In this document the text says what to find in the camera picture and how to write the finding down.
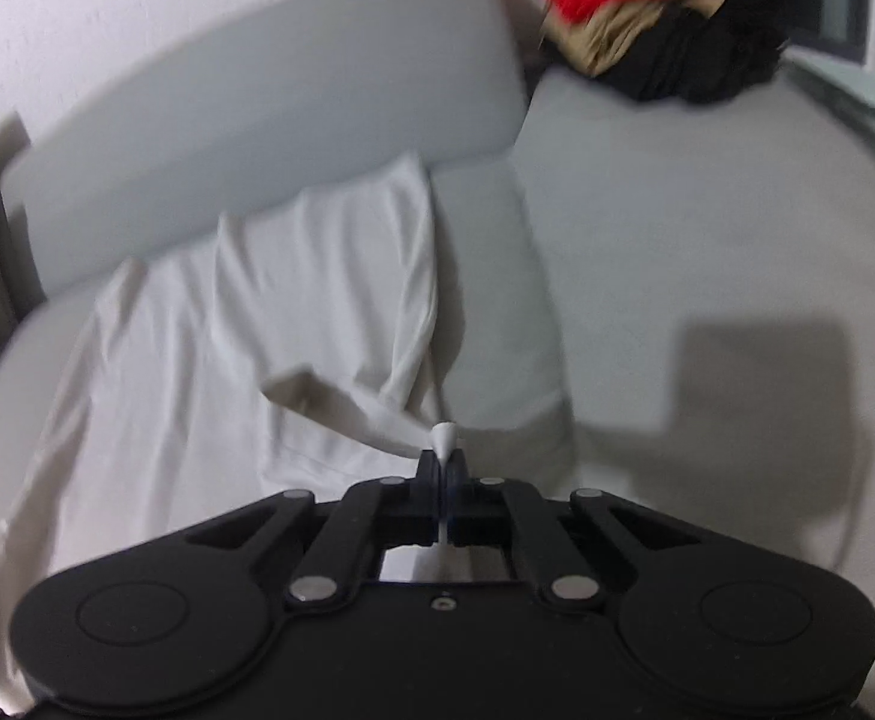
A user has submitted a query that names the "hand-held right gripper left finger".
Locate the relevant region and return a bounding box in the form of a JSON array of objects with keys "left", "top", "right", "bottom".
[{"left": 184, "top": 451, "right": 440, "bottom": 607}]

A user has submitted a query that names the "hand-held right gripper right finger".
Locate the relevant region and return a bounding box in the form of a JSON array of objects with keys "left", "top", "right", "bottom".
[{"left": 442, "top": 450, "right": 702, "bottom": 607}]

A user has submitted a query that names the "white garment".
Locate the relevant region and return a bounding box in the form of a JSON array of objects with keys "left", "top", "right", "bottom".
[{"left": 0, "top": 152, "right": 462, "bottom": 717}]

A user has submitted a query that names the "grey sofa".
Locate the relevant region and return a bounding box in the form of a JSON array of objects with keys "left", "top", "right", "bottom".
[{"left": 0, "top": 0, "right": 875, "bottom": 720}]

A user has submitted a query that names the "grey sofa back cushion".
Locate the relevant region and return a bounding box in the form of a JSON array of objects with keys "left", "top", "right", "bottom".
[{"left": 0, "top": 0, "right": 533, "bottom": 310}]

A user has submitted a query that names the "tan garment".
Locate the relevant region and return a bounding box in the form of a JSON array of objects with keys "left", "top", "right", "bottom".
[{"left": 546, "top": 0, "right": 783, "bottom": 78}]

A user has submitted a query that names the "black garment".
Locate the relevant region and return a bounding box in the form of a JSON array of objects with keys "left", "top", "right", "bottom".
[{"left": 608, "top": 0, "right": 787, "bottom": 105}]

